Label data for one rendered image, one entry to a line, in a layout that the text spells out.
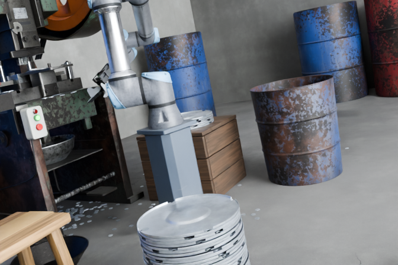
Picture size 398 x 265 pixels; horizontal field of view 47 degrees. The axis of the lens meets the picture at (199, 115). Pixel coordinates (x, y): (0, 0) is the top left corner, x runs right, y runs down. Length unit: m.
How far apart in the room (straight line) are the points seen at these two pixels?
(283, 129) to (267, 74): 3.11
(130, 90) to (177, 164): 0.35
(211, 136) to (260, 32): 3.16
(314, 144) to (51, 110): 1.25
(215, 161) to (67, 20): 1.14
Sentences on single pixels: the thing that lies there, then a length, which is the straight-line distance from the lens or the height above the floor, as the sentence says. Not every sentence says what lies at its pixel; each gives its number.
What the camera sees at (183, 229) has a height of 0.30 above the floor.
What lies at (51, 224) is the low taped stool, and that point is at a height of 0.32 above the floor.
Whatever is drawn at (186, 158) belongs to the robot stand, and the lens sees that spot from 1.89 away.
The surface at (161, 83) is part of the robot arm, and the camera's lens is 1.84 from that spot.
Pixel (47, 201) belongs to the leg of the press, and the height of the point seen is 0.20.
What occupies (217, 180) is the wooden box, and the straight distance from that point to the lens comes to 2.25.
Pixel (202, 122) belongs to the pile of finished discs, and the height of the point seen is 0.37.
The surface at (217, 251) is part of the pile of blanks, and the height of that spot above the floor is 0.23.
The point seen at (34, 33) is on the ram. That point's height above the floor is 0.96.
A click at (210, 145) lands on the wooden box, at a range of 2.20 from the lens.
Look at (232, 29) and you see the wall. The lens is 5.42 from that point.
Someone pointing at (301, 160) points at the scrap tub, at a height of 0.13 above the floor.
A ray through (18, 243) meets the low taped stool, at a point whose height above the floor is 0.33.
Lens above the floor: 0.75
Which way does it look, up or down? 9 degrees down
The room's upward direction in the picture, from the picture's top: 11 degrees counter-clockwise
